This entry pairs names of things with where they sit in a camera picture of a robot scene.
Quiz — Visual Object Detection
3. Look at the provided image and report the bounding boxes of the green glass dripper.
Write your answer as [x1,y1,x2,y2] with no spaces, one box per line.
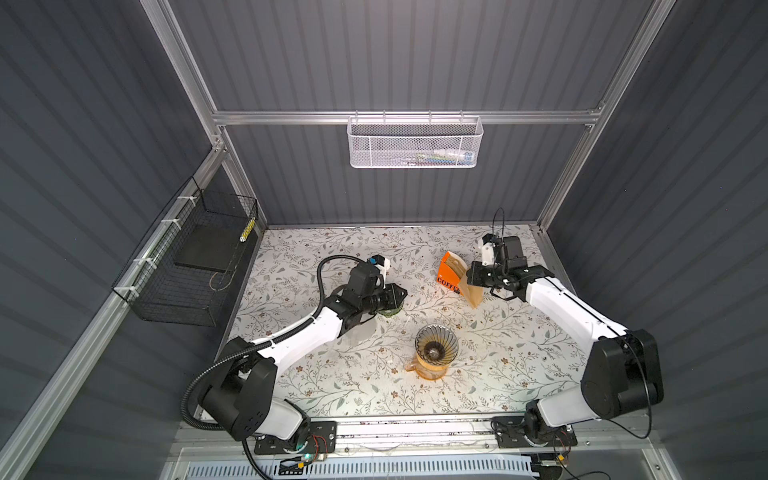
[377,307,402,318]

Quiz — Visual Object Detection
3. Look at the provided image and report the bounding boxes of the brown paper coffee filters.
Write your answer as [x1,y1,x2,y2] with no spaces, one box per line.
[451,254,468,286]

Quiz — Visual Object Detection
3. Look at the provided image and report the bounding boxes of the orange coffee filter box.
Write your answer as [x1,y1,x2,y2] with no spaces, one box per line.
[436,251,460,294]

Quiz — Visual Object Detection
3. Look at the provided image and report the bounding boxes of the wooden dripper ring stand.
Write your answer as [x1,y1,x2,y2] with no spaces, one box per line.
[415,355,451,375]

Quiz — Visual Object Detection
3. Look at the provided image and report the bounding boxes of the orange glass carafe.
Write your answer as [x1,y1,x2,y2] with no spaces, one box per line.
[404,356,449,381]

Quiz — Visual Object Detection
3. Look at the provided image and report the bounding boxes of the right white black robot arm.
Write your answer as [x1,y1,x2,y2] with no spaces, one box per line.
[466,233,664,446]

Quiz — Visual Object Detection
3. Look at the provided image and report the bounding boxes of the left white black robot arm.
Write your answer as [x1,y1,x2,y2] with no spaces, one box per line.
[181,254,407,450]

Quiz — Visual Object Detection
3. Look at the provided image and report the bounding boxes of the pens in white basket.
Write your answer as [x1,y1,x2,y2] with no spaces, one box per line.
[400,149,476,167]

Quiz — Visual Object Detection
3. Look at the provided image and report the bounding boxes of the yellow marker in black basket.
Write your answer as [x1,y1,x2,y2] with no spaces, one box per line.
[239,217,256,243]

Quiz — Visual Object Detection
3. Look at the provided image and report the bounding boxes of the black pad in side basket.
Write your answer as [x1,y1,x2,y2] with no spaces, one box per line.
[174,225,241,273]

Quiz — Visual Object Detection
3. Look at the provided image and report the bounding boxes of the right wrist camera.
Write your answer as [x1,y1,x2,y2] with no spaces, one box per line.
[479,233,502,266]

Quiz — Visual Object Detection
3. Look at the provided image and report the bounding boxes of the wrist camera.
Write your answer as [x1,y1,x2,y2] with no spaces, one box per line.
[368,254,391,282]
[479,233,502,266]

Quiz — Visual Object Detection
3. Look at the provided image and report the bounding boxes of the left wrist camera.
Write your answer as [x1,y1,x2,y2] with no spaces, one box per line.
[368,254,391,282]

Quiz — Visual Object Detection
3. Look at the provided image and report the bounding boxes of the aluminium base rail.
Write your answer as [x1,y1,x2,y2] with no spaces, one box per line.
[173,413,619,460]

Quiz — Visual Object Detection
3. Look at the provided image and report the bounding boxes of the white wire wall basket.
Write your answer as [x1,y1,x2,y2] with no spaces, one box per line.
[346,115,484,169]

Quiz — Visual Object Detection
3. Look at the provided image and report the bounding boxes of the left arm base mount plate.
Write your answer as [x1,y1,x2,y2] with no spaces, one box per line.
[253,420,338,455]

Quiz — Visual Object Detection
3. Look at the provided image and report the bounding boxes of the black corrugated cable conduit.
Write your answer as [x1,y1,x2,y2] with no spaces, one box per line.
[179,254,367,480]

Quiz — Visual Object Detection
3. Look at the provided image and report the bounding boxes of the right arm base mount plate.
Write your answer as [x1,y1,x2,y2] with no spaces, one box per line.
[490,415,578,449]

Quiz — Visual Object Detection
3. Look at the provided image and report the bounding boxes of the black wire side basket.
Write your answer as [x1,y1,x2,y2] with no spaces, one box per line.
[113,180,259,327]

